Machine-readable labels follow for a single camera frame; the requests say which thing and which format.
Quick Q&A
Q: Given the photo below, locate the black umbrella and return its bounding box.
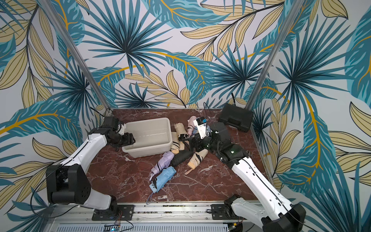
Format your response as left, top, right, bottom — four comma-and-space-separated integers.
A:
170, 150, 193, 167

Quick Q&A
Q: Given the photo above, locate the beige plastic storage box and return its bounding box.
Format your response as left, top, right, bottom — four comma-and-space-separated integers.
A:
122, 118, 173, 158

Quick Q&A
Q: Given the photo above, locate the lavender umbrella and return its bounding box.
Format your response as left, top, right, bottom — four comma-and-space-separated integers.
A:
149, 151, 175, 181

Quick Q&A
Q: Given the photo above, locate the light blue umbrella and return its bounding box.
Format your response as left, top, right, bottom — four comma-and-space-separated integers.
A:
149, 166, 176, 193

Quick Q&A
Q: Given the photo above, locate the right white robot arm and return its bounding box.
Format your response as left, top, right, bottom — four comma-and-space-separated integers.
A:
178, 122, 306, 232

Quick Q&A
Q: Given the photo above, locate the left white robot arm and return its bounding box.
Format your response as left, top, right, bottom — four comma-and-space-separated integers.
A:
46, 116, 135, 214

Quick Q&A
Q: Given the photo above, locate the pink folded umbrella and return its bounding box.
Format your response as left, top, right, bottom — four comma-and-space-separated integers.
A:
186, 116, 197, 137

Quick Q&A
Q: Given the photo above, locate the beige umbrella by box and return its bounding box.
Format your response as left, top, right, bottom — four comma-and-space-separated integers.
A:
174, 123, 189, 140

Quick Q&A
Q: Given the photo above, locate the black plastic tool case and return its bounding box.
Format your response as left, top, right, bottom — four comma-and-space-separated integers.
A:
218, 104, 254, 132

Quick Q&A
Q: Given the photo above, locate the green circuit board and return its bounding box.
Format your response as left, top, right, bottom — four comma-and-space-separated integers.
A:
103, 224, 120, 232

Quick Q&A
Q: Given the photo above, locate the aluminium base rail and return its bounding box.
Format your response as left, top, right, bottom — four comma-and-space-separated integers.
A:
43, 201, 290, 232

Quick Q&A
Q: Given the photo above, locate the left aluminium corner post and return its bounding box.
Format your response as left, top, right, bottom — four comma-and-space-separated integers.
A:
39, 0, 111, 109

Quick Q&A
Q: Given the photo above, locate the aluminium corner post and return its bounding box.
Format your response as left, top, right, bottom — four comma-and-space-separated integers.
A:
245, 0, 304, 111
39, 0, 111, 109

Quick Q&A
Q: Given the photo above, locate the right aluminium corner post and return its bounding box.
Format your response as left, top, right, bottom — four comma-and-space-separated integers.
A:
245, 0, 304, 111

